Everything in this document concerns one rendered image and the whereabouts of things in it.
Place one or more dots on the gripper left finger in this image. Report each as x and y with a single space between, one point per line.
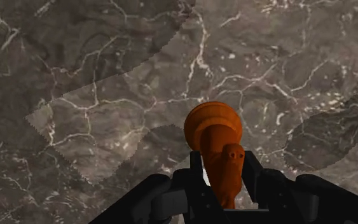
194 189

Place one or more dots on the orange chess knight figure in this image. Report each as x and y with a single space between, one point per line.
216 139

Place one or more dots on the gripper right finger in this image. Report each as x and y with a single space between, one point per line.
278 192

